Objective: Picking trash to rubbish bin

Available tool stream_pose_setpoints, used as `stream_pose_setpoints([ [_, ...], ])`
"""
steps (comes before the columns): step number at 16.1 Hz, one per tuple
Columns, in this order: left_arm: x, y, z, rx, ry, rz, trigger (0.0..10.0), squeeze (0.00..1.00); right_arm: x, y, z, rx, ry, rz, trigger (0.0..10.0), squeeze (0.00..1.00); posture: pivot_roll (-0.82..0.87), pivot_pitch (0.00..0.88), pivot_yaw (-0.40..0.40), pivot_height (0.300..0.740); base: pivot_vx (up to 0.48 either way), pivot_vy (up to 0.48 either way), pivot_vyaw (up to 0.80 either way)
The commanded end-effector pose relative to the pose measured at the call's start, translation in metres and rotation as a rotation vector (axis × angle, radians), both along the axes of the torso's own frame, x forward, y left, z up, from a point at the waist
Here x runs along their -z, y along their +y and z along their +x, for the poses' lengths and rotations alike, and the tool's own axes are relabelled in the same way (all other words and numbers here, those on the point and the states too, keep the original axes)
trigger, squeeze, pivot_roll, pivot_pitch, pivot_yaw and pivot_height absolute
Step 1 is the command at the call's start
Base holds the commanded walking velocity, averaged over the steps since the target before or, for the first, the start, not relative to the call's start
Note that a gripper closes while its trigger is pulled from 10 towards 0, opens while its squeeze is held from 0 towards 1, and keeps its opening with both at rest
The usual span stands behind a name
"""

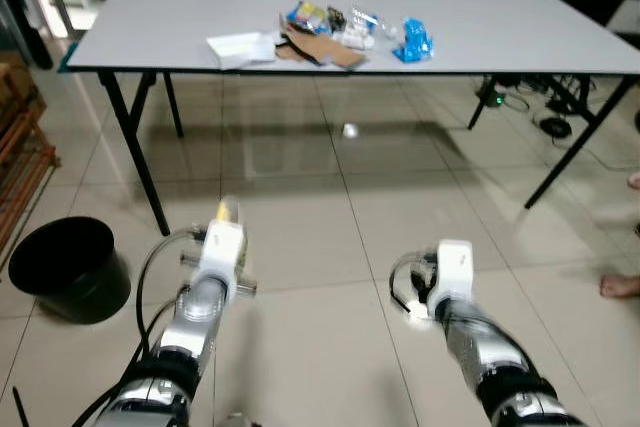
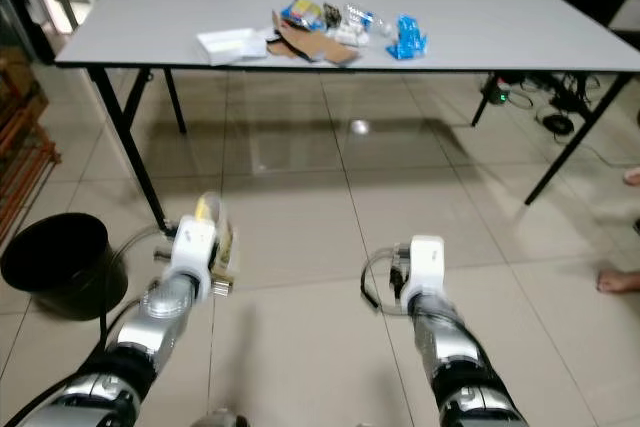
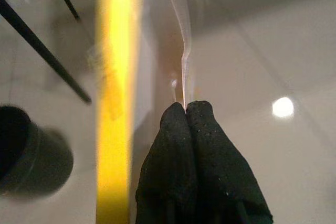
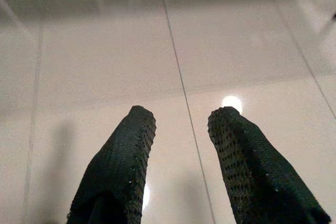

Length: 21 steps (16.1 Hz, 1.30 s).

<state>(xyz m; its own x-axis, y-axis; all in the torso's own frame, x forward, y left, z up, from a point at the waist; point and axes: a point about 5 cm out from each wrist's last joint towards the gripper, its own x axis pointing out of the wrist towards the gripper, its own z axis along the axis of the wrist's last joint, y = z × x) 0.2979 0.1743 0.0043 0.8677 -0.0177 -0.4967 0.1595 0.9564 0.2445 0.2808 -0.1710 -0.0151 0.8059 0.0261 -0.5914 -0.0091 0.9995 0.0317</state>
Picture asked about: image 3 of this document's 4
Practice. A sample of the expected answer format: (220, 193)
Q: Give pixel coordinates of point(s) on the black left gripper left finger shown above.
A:
(168, 161)

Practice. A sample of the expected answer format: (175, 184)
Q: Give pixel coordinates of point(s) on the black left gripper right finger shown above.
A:
(223, 161)

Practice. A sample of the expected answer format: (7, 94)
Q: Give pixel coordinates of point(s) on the clear plastic wrapper yellow stripe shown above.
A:
(115, 77)

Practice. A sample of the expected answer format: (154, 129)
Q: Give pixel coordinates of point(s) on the black round rubbish bin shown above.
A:
(34, 150)

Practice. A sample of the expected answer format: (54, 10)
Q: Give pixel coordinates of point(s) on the black thin metal frame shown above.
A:
(39, 48)

